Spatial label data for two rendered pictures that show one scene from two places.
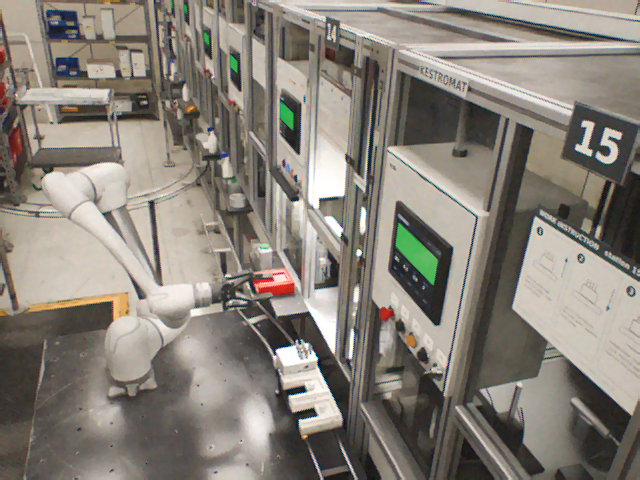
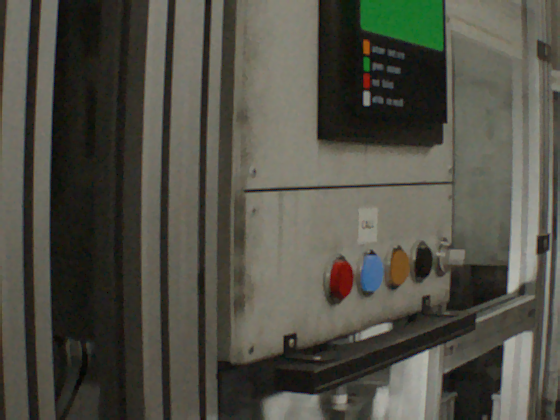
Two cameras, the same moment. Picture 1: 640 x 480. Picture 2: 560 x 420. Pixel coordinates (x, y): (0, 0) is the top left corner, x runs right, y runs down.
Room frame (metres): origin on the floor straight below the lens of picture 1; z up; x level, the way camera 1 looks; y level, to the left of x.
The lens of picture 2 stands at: (2.91, 0.86, 1.52)
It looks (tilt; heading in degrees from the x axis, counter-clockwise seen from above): 3 degrees down; 228
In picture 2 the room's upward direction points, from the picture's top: 1 degrees clockwise
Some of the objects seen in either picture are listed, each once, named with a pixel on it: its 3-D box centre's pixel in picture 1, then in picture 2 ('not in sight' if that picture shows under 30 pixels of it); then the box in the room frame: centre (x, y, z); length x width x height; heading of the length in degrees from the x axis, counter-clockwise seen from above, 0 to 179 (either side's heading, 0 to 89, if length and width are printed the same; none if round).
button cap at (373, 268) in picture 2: not in sight; (367, 273); (2.20, 0.16, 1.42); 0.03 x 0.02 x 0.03; 20
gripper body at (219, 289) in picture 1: (222, 292); not in sight; (1.68, 0.35, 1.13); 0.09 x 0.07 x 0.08; 110
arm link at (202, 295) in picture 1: (202, 295); not in sight; (1.66, 0.42, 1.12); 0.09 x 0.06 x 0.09; 20
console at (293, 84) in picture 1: (317, 125); (251, 61); (2.24, 0.04, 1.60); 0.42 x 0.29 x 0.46; 20
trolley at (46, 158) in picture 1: (74, 136); not in sight; (5.36, 2.51, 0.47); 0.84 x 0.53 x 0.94; 104
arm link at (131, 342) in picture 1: (129, 344); not in sight; (1.71, 0.72, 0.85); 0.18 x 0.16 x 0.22; 153
